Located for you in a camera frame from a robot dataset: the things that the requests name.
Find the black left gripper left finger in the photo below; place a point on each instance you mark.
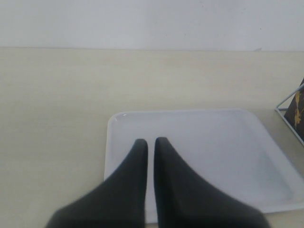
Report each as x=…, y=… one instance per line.
x=119, y=202

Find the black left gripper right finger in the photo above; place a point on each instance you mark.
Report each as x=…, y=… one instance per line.
x=186, y=200

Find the white wire book rack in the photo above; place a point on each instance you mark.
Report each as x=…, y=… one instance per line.
x=281, y=112

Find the dark brown thin book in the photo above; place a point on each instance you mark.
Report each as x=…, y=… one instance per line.
x=295, y=111

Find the white plastic tray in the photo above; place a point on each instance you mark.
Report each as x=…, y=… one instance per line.
x=230, y=148

